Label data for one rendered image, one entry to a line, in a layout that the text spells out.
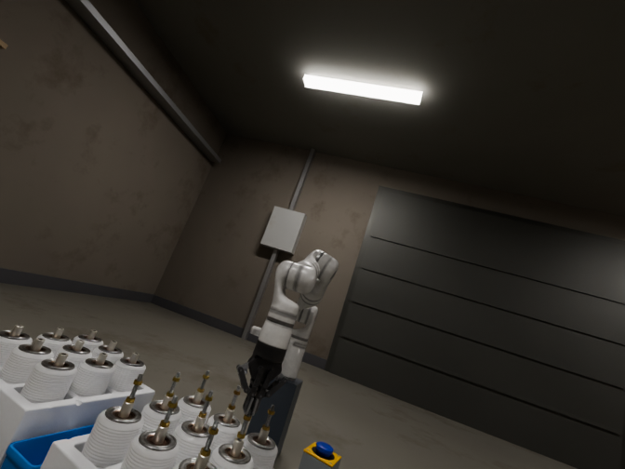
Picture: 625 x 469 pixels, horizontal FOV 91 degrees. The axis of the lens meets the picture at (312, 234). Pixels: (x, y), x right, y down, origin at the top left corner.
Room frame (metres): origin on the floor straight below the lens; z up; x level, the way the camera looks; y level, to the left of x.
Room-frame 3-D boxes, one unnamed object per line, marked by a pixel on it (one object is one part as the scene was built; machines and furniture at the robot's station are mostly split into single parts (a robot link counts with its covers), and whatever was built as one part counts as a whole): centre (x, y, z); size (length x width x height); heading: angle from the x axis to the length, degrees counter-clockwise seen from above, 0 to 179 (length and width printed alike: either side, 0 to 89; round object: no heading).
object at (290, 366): (1.46, -0.09, 0.39); 0.09 x 0.09 x 0.17; 76
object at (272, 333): (0.81, 0.01, 0.53); 0.11 x 0.09 x 0.06; 21
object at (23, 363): (0.98, 0.64, 0.16); 0.10 x 0.10 x 0.18
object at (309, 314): (1.46, -0.09, 0.54); 0.09 x 0.09 x 0.17; 89
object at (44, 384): (0.93, 0.53, 0.16); 0.10 x 0.10 x 0.18
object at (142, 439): (0.74, 0.16, 0.25); 0.08 x 0.08 x 0.01
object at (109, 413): (0.79, 0.27, 0.25); 0.08 x 0.08 x 0.01
